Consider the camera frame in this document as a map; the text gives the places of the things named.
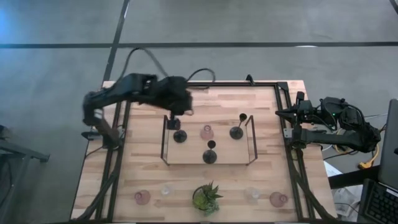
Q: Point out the clear acrylic tray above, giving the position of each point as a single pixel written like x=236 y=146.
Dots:
x=192 y=152

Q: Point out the pink glass candle holder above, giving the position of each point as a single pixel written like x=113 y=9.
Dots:
x=206 y=133
x=142 y=197
x=277 y=199

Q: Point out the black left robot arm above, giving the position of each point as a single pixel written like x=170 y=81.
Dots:
x=124 y=88

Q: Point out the black metal stand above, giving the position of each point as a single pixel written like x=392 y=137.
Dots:
x=18 y=151

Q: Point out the black metal rig frame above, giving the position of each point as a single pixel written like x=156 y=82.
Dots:
x=233 y=84

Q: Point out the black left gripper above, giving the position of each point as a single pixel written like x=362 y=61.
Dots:
x=174 y=123

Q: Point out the clear glass candle holder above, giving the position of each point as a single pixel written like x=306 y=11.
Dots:
x=166 y=190
x=253 y=194

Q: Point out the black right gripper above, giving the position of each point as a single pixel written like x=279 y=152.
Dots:
x=303 y=112

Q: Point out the black desk beam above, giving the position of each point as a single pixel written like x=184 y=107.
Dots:
x=351 y=179

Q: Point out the dark grey laptop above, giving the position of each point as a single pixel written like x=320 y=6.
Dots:
x=388 y=149

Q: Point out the potted succulent plant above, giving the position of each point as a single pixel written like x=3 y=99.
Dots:
x=205 y=199

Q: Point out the white paper sheet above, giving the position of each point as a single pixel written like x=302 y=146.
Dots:
x=332 y=170

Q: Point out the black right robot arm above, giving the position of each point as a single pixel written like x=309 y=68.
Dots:
x=329 y=138

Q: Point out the short black candlestick holder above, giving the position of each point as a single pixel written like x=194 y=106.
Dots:
x=210 y=157

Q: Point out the silver metal bracket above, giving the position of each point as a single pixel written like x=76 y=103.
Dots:
x=287 y=133

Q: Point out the tall black candlestick holder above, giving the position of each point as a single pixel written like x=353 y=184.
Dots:
x=236 y=133
x=180 y=137

